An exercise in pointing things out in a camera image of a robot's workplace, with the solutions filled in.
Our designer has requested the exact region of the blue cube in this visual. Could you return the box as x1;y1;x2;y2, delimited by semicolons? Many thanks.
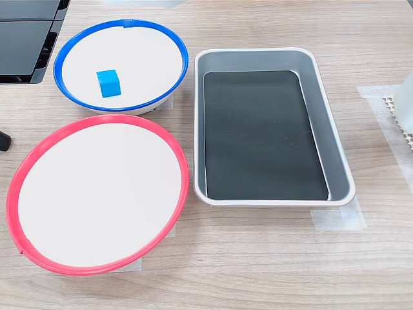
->
96;68;123;99

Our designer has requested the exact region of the black tray mat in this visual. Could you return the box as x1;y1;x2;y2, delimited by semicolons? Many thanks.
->
203;69;330;202

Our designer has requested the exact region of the steel tray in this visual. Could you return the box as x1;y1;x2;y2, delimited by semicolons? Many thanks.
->
193;46;357;208

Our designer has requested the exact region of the red-rimmed white plate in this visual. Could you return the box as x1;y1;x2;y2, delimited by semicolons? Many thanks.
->
6;113;190;276

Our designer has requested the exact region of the blue-rimmed white plate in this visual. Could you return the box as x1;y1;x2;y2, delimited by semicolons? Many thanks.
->
52;18;190;116

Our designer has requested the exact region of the clear tape strip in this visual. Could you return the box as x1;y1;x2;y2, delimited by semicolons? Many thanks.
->
309;196;368;232

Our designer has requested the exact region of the black rounded foot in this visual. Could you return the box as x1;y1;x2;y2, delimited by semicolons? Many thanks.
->
0;130;13;152

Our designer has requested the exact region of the black flat device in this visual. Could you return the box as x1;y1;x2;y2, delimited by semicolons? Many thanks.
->
0;0;72;85

